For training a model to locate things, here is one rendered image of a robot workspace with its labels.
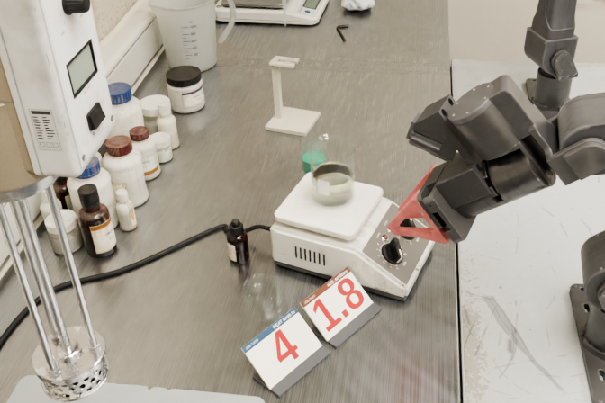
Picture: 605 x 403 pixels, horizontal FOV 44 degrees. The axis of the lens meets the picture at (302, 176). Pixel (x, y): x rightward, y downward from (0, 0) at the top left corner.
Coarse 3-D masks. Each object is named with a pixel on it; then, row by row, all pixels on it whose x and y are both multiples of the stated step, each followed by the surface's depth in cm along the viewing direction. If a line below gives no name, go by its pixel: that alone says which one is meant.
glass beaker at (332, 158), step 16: (320, 144) 101; (336, 144) 102; (352, 144) 100; (320, 160) 97; (336, 160) 103; (352, 160) 98; (320, 176) 98; (336, 176) 98; (352, 176) 100; (320, 192) 100; (336, 192) 99; (352, 192) 101; (336, 208) 101
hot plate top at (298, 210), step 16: (304, 176) 108; (304, 192) 105; (368, 192) 104; (288, 208) 102; (304, 208) 101; (320, 208) 101; (352, 208) 101; (368, 208) 101; (288, 224) 100; (304, 224) 99; (320, 224) 98; (336, 224) 98; (352, 224) 98
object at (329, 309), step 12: (348, 276) 98; (336, 288) 96; (348, 288) 97; (360, 288) 98; (324, 300) 94; (336, 300) 95; (348, 300) 96; (360, 300) 97; (312, 312) 93; (324, 312) 94; (336, 312) 94; (348, 312) 95; (324, 324) 93; (336, 324) 94
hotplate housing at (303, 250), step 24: (288, 240) 101; (312, 240) 99; (336, 240) 98; (360, 240) 98; (288, 264) 104; (312, 264) 101; (336, 264) 99; (360, 264) 97; (384, 288) 98; (408, 288) 97
